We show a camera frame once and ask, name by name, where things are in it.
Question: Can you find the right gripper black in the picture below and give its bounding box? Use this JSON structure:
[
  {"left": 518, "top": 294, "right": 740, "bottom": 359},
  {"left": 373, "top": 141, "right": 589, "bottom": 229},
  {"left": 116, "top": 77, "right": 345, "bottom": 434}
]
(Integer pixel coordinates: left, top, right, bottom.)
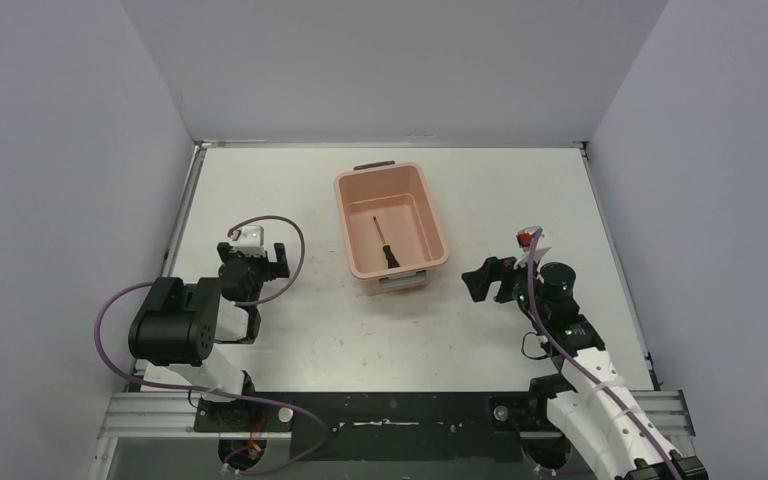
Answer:
[{"left": 462, "top": 249, "right": 550, "bottom": 322}]

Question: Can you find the black yellow screwdriver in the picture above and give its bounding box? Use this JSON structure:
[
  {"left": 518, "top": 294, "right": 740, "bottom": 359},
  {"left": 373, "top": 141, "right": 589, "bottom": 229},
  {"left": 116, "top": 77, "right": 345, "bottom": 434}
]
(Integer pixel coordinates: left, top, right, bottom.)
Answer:
[{"left": 373, "top": 216, "right": 400, "bottom": 269}]

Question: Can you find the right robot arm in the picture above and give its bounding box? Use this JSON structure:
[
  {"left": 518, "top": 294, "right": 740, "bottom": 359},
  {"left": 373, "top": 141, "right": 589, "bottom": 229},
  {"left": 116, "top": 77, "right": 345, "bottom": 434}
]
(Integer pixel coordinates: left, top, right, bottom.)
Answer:
[{"left": 461, "top": 257, "right": 708, "bottom": 479}]

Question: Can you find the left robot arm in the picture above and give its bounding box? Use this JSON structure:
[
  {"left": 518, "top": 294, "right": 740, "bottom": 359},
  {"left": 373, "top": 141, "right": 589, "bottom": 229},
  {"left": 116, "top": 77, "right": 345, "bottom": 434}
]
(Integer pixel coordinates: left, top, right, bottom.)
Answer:
[{"left": 128, "top": 242, "right": 290, "bottom": 431}]

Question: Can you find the pink plastic bin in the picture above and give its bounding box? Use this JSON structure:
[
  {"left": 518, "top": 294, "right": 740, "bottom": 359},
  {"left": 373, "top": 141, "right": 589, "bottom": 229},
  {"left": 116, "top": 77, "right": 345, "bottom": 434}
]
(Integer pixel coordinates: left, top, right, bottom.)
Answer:
[{"left": 334, "top": 161, "right": 450, "bottom": 296}]

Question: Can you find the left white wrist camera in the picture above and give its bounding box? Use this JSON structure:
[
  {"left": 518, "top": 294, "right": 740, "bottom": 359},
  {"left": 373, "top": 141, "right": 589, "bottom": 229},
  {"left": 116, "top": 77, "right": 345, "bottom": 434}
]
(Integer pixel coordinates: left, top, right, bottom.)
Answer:
[{"left": 231, "top": 225, "right": 267, "bottom": 258}]

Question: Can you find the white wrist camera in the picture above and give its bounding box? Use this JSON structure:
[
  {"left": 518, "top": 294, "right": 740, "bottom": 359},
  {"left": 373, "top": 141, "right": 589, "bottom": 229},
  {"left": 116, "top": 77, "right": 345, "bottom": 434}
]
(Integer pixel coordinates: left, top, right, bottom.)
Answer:
[
  {"left": 516, "top": 226, "right": 552, "bottom": 264},
  {"left": 231, "top": 225, "right": 267, "bottom": 258}
]

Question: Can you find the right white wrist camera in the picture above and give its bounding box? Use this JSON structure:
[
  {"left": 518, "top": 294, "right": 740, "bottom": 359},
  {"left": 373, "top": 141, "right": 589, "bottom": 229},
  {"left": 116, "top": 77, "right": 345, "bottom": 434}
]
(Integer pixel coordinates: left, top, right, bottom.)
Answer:
[{"left": 516, "top": 226, "right": 552, "bottom": 264}]

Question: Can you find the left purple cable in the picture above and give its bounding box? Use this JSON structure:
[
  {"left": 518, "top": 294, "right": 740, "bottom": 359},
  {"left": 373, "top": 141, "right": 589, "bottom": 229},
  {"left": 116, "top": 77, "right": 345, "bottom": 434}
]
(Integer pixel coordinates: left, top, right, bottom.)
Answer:
[{"left": 94, "top": 215, "right": 330, "bottom": 477}]

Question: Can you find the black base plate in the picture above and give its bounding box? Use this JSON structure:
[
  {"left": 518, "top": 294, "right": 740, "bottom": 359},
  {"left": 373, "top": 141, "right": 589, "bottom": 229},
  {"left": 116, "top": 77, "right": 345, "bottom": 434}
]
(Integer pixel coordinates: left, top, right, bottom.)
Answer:
[{"left": 193, "top": 392, "right": 573, "bottom": 468}]

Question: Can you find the aluminium front rail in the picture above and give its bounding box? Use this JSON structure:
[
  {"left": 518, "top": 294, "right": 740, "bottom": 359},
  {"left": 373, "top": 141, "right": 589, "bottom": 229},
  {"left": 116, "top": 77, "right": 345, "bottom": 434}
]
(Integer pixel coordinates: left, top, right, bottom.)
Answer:
[{"left": 98, "top": 391, "right": 696, "bottom": 439}]

